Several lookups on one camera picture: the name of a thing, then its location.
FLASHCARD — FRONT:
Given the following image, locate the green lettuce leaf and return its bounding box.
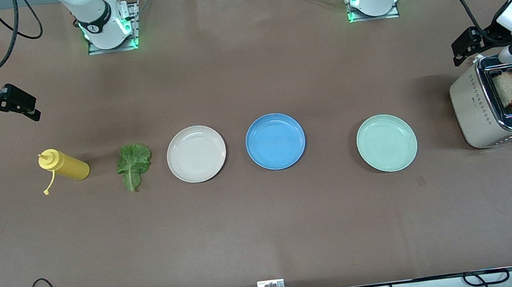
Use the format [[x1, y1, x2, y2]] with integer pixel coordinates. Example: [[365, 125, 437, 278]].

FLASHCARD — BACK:
[[112, 141, 158, 195]]

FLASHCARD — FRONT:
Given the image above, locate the beige round plate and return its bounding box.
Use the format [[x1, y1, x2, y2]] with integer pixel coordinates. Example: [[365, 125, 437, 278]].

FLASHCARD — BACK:
[[163, 122, 231, 187]]

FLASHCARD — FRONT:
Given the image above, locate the yellow mustard squeeze bottle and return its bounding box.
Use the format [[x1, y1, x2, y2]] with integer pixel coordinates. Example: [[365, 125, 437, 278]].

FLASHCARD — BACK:
[[37, 143, 93, 196]]

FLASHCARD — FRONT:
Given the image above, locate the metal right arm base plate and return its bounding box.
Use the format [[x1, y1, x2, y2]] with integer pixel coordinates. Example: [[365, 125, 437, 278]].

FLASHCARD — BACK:
[[81, 0, 145, 56]]

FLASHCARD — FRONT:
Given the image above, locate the toasted bread slice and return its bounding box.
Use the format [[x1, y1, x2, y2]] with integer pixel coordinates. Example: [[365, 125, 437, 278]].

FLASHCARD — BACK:
[[492, 70, 512, 111]]

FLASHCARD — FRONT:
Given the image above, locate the black coiled cable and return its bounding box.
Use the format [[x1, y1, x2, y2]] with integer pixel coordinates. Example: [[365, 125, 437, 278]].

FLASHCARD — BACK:
[[462, 267, 512, 287]]

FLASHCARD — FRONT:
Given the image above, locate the blue round plate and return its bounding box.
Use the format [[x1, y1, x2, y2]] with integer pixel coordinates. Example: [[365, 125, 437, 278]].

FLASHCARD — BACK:
[[242, 109, 310, 174]]

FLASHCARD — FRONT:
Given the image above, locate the beige and chrome toaster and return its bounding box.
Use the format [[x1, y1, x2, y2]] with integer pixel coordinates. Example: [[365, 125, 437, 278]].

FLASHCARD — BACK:
[[445, 52, 512, 156]]

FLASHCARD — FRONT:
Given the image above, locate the pale green round plate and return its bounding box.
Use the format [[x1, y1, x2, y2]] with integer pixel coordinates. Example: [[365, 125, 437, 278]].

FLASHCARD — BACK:
[[353, 110, 422, 177]]

